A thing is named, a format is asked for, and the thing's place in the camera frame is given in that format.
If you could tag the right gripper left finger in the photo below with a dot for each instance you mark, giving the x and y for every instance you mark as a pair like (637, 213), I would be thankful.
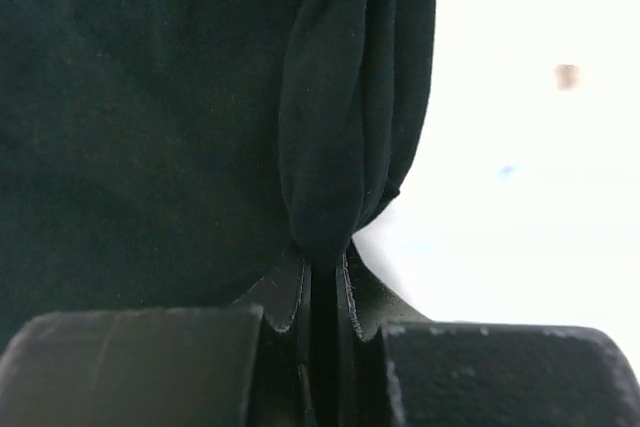
(280, 391)

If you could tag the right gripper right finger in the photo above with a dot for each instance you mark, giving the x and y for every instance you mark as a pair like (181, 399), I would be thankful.
(364, 305)

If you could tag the black t-shirt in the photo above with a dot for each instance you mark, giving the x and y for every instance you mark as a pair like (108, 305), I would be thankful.
(169, 153)

